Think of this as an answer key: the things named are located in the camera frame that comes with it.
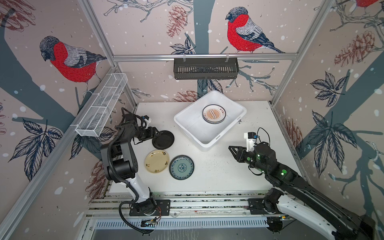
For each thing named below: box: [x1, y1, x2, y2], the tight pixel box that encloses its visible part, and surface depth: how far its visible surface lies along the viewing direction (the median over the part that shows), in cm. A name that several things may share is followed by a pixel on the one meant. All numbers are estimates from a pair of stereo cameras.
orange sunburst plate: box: [202, 104, 227, 124], surface depth 113 cm
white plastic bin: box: [174, 90, 247, 152], surface depth 108 cm
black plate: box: [152, 130, 175, 150], surface depth 100 cm
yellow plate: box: [144, 149, 170, 174], surface depth 91 cm
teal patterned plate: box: [169, 155, 195, 181], surface depth 89 cm
